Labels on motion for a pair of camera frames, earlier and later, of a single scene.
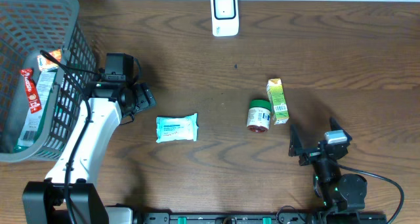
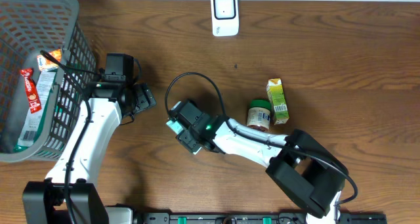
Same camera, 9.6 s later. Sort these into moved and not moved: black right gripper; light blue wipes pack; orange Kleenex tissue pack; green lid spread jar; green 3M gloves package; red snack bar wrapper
Moved: light blue wipes pack; black right gripper
Not moved: red snack bar wrapper; orange Kleenex tissue pack; green 3M gloves package; green lid spread jar
